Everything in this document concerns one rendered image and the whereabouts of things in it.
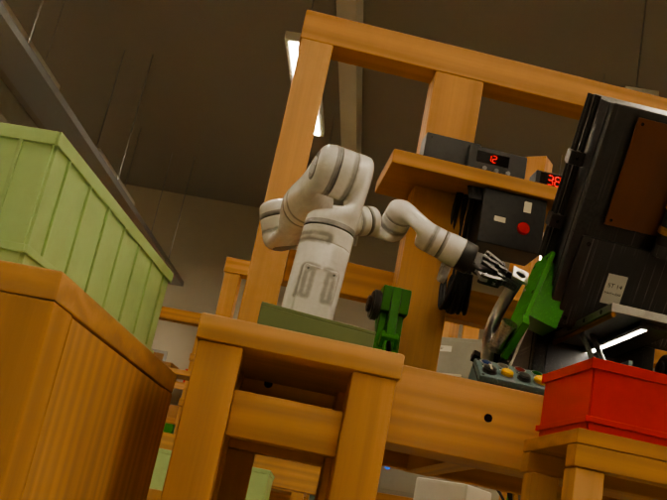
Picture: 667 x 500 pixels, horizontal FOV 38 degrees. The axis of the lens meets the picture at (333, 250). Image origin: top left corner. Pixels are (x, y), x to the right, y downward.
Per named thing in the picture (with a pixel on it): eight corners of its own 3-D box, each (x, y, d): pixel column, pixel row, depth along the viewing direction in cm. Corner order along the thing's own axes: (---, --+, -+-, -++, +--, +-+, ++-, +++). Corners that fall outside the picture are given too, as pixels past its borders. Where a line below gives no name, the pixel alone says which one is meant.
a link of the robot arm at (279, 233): (260, 255, 213) (288, 228, 189) (254, 213, 214) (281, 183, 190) (300, 251, 215) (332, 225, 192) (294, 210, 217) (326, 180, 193)
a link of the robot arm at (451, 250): (448, 269, 235) (425, 257, 235) (468, 233, 230) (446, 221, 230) (443, 286, 227) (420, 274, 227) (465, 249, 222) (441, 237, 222)
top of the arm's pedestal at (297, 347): (401, 379, 146) (405, 354, 147) (195, 336, 145) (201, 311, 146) (374, 404, 177) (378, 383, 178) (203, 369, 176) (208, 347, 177)
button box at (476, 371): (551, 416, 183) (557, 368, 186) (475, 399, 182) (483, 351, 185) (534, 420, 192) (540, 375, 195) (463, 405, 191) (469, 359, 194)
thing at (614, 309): (684, 333, 197) (685, 318, 198) (609, 316, 196) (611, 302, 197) (606, 361, 234) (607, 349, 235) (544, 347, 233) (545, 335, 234)
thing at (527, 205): (541, 254, 245) (548, 200, 249) (476, 239, 243) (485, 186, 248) (525, 266, 257) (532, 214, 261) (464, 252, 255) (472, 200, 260)
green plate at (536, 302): (549, 348, 210) (584, 266, 216) (516, 330, 210) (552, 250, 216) (532, 356, 221) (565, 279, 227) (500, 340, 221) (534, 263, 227)
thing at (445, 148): (477, 168, 253) (481, 144, 255) (423, 155, 252) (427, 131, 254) (470, 177, 260) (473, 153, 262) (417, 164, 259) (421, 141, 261)
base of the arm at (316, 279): (333, 327, 159) (358, 233, 164) (281, 312, 158) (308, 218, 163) (325, 336, 168) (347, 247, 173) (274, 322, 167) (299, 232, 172)
